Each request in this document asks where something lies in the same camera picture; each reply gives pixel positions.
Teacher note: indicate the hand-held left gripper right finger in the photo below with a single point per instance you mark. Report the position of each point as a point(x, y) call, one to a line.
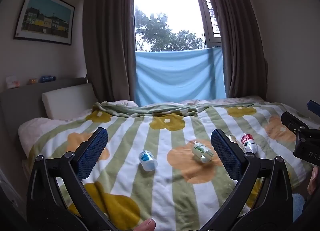
point(228, 157)

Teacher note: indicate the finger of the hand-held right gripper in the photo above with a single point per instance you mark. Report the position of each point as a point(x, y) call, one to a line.
point(291, 120)
point(314, 107)

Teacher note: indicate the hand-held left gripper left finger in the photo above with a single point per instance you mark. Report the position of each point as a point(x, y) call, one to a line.
point(92, 154)

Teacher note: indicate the gold shiny cup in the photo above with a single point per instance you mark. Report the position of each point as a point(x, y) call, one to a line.
point(232, 139)

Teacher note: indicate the blue label white cup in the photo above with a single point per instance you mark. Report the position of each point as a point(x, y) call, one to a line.
point(148, 161)

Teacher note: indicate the person's right hand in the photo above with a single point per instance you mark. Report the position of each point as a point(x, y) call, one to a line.
point(313, 183)

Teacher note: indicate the person's left hand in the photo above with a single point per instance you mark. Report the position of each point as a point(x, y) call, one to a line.
point(147, 225)

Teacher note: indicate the green label bottle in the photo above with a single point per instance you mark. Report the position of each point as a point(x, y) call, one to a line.
point(202, 151)

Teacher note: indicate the blue fluffy cloth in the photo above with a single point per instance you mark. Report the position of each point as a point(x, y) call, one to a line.
point(297, 203)

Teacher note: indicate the white pillow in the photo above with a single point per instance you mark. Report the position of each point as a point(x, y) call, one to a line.
point(67, 101)

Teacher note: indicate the pale pink bed sheet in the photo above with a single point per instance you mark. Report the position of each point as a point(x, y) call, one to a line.
point(37, 127)

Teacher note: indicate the floral striped blanket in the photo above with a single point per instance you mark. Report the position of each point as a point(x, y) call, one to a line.
point(162, 171)

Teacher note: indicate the grey headboard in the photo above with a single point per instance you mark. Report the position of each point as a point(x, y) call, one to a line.
point(22, 103)

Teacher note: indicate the blue glossy object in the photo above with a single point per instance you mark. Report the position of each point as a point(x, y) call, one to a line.
point(47, 79)

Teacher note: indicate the small orange figure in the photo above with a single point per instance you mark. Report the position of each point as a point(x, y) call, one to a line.
point(33, 81)

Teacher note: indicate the light blue cloth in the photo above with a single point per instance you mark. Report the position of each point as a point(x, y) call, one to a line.
point(179, 76)

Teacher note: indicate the brown curtain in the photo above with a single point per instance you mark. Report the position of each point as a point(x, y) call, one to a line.
point(237, 33)
point(108, 36)

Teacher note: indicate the pink white box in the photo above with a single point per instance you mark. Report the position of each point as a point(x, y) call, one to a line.
point(12, 82)

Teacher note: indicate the framed houses picture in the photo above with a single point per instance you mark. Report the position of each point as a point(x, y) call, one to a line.
point(44, 17)

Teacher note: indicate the window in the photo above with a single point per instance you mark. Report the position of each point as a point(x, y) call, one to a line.
point(172, 12)

